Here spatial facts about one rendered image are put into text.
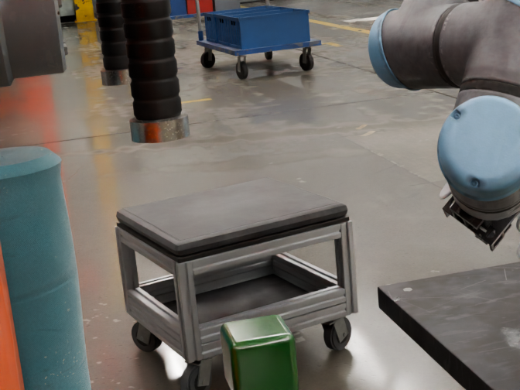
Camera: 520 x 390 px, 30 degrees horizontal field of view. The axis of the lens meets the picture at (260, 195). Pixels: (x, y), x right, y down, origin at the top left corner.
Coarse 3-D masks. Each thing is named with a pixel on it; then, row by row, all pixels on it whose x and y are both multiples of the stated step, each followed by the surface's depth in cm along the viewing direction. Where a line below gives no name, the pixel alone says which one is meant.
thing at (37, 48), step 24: (0, 0) 78; (24, 0) 79; (48, 0) 79; (0, 24) 78; (24, 24) 79; (48, 24) 80; (0, 48) 79; (24, 48) 80; (48, 48) 81; (0, 72) 81; (24, 72) 83; (48, 72) 84
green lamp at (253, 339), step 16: (240, 320) 60; (256, 320) 60; (272, 320) 59; (224, 336) 58; (240, 336) 58; (256, 336) 57; (272, 336) 57; (288, 336) 57; (224, 352) 59; (240, 352) 57; (256, 352) 57; (272, 352) 57; (288, 352) 57; (224, 368) 60; (240, 368) 57; (256, 368) 57; (272, 368) 57; (288, 368) 57; (240, 384) 57; (256, 384) 57; (272, 384) 57; (288, 384) 58
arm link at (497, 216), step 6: (456, 198) 102; (462, 204) 102; (468, 210) 103; (474, 210) 101; (510, 210) 101; (516, 210) 103; (474, 216) 104; (480, 216) 103; (486, 216) 102; (492, 216) 102; (498, 216) 102; (504, 216) 103; (510, 216) 104
